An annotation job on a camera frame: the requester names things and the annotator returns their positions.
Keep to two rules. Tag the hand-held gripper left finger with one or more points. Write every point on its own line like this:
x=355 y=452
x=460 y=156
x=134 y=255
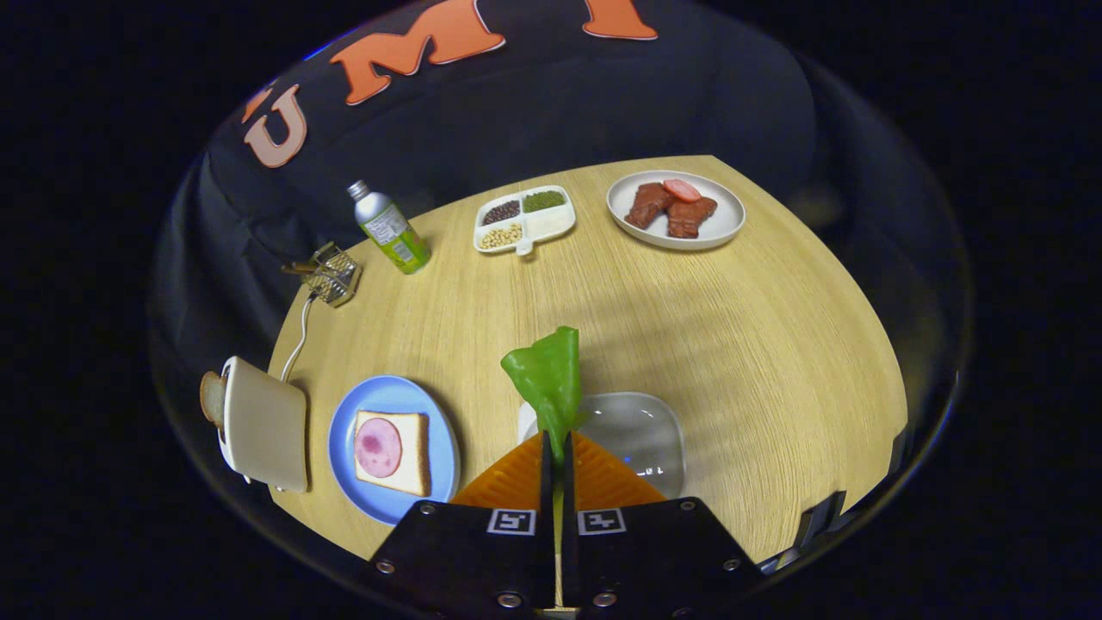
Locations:
x=465 y=560

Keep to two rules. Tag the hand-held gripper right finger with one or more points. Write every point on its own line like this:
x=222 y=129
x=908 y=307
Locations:
x=654 y=560

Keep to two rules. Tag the green lettuce leaf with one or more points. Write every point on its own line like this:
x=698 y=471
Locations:
x=547 y=379

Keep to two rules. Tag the toasted bread slice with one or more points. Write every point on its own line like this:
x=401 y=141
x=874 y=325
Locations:
x=212 y=398

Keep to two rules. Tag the white bread slice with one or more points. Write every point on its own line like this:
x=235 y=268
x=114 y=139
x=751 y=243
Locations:
x=413 y=456

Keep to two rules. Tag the white square plate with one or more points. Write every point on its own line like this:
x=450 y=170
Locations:
x=637 y=439

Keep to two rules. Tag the pink ham slice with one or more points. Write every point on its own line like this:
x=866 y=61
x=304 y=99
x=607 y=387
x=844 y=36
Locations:
x=378 y=448

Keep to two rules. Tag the blue round plate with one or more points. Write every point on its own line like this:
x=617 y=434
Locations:
x=344 y=465

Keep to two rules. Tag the white toaster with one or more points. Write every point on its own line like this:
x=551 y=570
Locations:
x=267 y=430

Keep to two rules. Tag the pile of yellow soybeans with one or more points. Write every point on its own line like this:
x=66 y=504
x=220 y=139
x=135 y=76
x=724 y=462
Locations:
x=502 y=236

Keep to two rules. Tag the silver bottle with green label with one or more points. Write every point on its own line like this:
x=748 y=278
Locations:
x=392 y=231

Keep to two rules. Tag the brown meat piece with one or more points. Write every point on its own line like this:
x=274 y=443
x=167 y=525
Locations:
x=690 y=219
x=647 y=205

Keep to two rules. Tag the white divided dish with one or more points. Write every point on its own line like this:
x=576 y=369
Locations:
x=551 y=226

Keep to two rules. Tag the white oval plate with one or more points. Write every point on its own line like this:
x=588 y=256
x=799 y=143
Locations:
x=723 y=220

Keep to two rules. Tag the pile of dark beans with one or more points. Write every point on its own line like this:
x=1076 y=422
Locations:
x=501 y=212

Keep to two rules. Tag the pile of green beans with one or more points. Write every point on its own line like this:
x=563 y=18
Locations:
x=544 y=201

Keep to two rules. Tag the red sausage slice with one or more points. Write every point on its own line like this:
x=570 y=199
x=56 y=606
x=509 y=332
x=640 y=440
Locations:
x=682 y=189

